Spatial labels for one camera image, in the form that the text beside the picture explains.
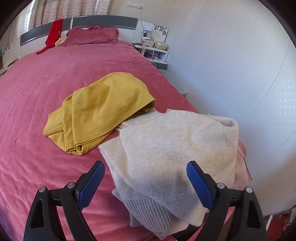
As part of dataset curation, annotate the mustard yellow sweater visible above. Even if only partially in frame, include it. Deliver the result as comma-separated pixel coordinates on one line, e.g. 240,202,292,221
43,72,156,156

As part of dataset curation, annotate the cream knit sweater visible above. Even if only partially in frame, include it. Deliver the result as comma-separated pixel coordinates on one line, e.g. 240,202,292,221
99,110,239,239

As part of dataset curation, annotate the pink bed cover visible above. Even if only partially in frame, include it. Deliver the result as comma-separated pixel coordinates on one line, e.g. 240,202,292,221
1,41,195,240

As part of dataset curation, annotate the grey bed headboard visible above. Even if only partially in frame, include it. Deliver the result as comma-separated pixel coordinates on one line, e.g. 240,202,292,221
20,15,138,46

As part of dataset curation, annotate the dark pink pillow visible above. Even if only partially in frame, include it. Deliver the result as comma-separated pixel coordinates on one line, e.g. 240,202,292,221
63,26,119,47

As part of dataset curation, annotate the red cloth on headboard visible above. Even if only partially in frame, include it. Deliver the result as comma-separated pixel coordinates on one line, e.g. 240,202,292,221
36,19,63,55

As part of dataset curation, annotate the right side white nightstand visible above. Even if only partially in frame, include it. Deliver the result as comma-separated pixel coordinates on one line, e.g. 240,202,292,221
132,20,169,70

